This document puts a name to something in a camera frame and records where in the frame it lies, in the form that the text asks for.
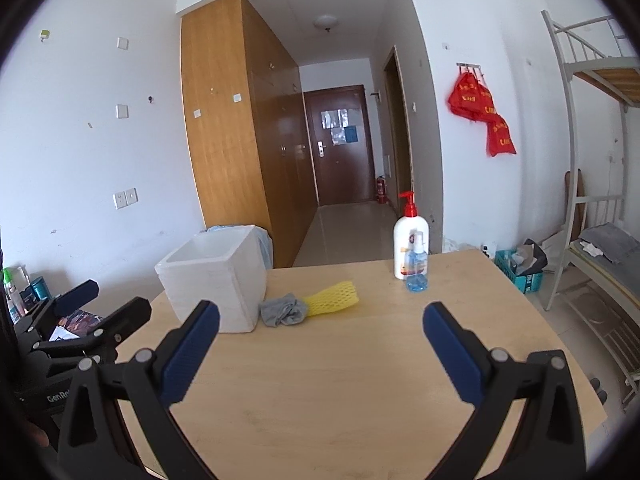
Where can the dark brown entry door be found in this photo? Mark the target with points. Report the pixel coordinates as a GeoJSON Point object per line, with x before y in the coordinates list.
{"type": "Point", "coordinates": [341, 147]}

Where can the wooden wardrobe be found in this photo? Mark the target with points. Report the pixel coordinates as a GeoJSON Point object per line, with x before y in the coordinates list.
{"type": "Point", "coordinates": [246, 125]}

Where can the printed paper sheet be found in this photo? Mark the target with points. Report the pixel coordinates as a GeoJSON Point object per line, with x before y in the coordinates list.
{"type": "Point", "coordinates": [60, 333]}

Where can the white styrofoam box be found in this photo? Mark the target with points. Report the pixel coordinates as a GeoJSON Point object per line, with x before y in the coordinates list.
{"type": "Point", "coordinates": [222, 266]}

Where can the ceiling lamp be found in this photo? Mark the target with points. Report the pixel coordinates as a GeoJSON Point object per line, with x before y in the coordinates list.
{"type": "Point", "coordinates": [326, 22]}

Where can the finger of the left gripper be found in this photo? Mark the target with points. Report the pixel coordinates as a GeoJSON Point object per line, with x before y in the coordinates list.
{"type": "Point", "coordinates": [100, 329]}
{"type": "Point", "coordinates": [44, 317]}

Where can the white pump lotion bottle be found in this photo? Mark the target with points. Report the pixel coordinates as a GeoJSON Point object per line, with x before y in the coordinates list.
{"type": "Point", "coordinates": [404, 234]}

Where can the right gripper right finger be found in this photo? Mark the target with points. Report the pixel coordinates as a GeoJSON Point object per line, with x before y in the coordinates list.
{"type": "Point", "coordinates": [549, 441]}

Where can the light blue bedsheet pile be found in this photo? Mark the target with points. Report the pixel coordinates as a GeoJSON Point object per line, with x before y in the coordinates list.
{"type": "Point", "coordinates": [264, 240]}

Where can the grey sock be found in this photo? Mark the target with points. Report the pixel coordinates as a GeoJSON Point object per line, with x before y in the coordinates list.
{"type": "Point", "coordinates": [287, 310]}

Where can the teal cup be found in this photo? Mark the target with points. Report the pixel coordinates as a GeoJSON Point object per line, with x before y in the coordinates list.
{"type": "Point", "coordinates": [40, 288]}

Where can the blue spray bottle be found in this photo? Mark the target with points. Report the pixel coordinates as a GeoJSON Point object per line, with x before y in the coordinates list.
{"type": "Point", "coordinates": [416, 268]}

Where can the colourful patterned cloth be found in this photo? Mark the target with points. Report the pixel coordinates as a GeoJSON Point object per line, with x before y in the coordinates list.
{"type": "Point", "coordinates": [80, 322]}

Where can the metal bunk bed frame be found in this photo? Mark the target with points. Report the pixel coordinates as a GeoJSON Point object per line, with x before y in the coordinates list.
{"type": "Point", "coordinates": [596, 278]}

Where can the yellow foam fruit net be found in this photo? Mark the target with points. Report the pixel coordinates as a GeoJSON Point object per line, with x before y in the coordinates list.
{"type": "Point", "coordinates": [335, 298]}

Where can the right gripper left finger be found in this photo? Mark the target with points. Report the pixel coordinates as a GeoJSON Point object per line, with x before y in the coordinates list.
{"type": "Point", "coordinates": [95, 442]}

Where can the red hanging banners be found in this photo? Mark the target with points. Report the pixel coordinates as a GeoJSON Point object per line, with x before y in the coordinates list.
{"type": "Point", "coordinates": [472, 100]}

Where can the double wall socket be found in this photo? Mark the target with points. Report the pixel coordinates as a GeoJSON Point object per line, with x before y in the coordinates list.
{"type": "Point", "coordinates": [125, 199]}

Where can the red fire extinguisher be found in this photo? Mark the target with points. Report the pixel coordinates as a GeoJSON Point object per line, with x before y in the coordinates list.
{"type": "Point", "coordinates": [381, 192]}

